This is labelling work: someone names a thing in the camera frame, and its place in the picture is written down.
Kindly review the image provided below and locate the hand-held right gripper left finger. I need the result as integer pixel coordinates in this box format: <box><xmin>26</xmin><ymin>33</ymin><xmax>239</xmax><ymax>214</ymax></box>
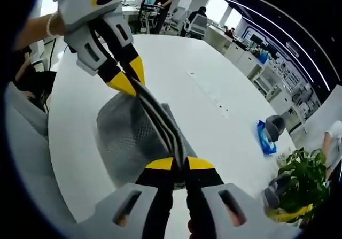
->
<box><xmin>88</xmin><ymin>156</ymin><xmax>177</xmax><ymax>239</ymax></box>

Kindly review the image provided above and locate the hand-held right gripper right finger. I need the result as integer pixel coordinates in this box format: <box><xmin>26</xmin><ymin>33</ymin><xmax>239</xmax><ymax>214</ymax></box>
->
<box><xmin>185</xmin><ymin>156</ymin><xmax>276</xmax><ymax>239</ymax></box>

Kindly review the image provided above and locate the grey towel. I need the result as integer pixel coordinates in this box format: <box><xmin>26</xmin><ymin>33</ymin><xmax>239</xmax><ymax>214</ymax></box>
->
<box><xmin>96</xmin><ymin>77</ymin><xmax>198</xmax><ymax>190</ymax></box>

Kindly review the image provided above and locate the person's dark clothing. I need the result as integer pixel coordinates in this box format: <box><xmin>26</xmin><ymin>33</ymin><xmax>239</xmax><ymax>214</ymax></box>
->
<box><xmin>10</xmin><ymin>46</ymin><xmax>57</xmax><ymax>113</ymax></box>

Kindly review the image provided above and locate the blue wipes packet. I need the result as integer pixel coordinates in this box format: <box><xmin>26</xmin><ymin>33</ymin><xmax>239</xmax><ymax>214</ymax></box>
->
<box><xmin>256</xmin><ymin>120</ymin><xmax>278</xmax><ymax>156</ymax></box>

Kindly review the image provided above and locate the yellow bottle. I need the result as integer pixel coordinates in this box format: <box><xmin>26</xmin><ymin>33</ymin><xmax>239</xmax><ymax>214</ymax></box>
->
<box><xmin>266</xmin><ymin>203</ymin><xmax>313</xmax><ymax>223</ymax></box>

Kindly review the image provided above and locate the green potted plant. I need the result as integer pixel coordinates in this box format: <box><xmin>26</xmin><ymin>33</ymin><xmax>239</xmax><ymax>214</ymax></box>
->
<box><xmin>276</xmin><ymin>147</ymin><xmax>331</xmax><ymax>218</ymax></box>

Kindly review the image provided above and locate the light grey chair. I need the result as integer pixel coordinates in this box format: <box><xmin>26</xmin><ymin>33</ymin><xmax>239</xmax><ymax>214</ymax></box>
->
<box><xmin>4</xmin><ymin>82</ymin><xmax>78</xmax><ymax>232</ymax></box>

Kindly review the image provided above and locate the white cabinet row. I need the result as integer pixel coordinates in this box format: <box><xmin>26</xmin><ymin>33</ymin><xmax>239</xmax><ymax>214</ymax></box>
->
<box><xmin>224</xmin><ymin>40</ymin><xmax>321</xmax><ymax>133</ymax></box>

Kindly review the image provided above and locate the ceiling light strip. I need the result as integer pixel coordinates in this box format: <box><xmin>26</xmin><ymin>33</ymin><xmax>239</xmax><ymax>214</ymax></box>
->
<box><xmin>221</xmin><ymin>0</ymin><xmax>331</xmax><ymax>90</ymax></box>

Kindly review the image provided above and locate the black cable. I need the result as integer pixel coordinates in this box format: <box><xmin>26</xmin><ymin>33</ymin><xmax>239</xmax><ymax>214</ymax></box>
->
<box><xmin>47</xmin><ymin>37</ymin><xmax>57</xmax><ymax>73</ymax></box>

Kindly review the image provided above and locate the white bead bracelet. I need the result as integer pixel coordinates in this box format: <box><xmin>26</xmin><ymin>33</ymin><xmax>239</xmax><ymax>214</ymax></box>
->
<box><xmin>45</xmin><ymin>11</ymin><xmax>59</xmax><ymax>36</ymax></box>

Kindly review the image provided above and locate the white table cable cover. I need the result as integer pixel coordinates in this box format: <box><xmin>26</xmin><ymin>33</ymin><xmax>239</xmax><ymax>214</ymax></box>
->
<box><xmin>186</xmin><ymin>70</ymin><xmax>231</xmax><ymax>119</ymax></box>

